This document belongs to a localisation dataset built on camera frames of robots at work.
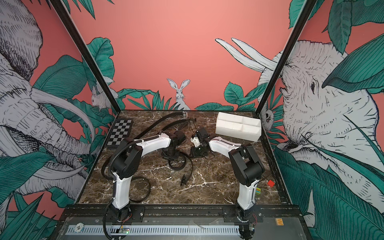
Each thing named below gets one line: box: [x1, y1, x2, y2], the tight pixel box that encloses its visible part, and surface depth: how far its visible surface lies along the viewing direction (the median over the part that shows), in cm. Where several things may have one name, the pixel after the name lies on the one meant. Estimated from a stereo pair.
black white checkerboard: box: [105, 118, 134, 149], surface depth 106 cm
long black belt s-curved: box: [168, 156, 193, 186], surface depth 91 cm
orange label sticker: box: [275, 218, 284, 226], surface depth 73 cm
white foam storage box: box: [215, 112, 262, 142], surface depth 110 cm
